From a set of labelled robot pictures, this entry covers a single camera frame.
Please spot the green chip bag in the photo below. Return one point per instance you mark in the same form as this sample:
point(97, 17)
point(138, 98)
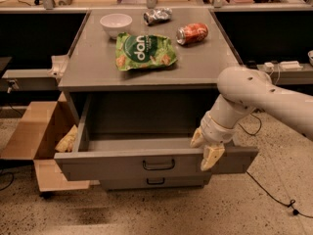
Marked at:
point(134, 52)

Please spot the white bowl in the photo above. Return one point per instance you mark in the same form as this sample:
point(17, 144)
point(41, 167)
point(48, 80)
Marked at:
point(114, 24)

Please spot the grey drawer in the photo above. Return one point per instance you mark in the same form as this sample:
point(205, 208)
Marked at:
point(156, 182)
point(127, 135)

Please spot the snack bag in box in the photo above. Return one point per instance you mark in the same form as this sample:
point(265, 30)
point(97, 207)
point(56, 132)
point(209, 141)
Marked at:
point(66, 143)

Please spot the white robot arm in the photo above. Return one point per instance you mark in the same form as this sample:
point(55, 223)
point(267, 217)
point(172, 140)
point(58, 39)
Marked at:
point(241, 91)

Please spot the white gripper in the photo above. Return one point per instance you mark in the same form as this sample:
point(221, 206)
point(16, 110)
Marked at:
point(214, 131)

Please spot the grey drawer cabinet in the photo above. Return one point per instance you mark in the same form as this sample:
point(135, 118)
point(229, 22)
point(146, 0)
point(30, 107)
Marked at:
point(92, 69)

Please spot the grey bottom drawer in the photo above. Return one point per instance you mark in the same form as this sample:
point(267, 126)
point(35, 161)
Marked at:
point(156, 182)

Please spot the crushed silver can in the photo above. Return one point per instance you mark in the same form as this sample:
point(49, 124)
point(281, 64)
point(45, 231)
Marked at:
point(157, 16)

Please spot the white power strip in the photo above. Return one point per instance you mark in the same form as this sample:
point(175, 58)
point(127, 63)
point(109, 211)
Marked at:
point(282, 66)

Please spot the cardboard box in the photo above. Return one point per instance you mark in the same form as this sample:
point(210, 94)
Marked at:
point(42, 126)

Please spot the grey top drawer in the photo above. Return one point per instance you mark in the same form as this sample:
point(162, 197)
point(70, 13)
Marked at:
point(127, 135)

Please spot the orange soda can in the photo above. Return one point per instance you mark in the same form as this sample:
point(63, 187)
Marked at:
point(191, 33)

